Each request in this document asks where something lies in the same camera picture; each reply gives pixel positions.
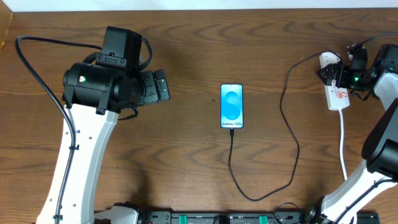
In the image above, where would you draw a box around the blue Galaxy smartphone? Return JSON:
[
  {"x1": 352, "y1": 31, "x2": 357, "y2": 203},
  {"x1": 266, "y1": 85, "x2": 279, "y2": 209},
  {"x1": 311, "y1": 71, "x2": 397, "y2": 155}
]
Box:
[{"x1": 220, "y1": 83, "x2": 244, "y2": 129}]

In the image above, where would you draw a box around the black charger cable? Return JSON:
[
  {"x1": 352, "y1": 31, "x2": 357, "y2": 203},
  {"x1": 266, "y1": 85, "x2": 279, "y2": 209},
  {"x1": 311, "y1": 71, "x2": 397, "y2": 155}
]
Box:
[{"x1": 228, "y1": 49, "x2": 344, "y2": 202}]

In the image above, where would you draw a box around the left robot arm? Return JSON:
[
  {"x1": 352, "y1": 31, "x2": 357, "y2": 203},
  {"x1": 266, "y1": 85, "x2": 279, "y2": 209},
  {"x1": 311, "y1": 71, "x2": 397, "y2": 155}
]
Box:
[{"x1": 37, "y1": 27, "x2": 170, "y2": 223}]

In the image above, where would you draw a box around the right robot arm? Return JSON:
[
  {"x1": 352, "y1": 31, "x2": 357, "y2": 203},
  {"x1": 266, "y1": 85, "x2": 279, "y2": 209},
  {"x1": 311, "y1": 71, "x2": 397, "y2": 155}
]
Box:
[{"x1": 303, "y1": 44, "x2": 397, "y2": 223}]

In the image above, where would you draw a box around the white power strip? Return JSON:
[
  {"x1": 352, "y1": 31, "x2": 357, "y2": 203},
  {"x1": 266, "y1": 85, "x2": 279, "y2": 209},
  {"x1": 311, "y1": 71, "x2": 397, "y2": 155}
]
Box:
[{"x1": 320, "y1": 52, "x2": 350, "y2": 111}]

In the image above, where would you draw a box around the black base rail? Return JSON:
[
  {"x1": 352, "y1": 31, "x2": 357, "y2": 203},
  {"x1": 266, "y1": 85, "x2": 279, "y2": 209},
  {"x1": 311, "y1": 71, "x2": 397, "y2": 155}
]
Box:
[{"x1": 93, "y1": 210, "x2": 380, "y2": 224}]

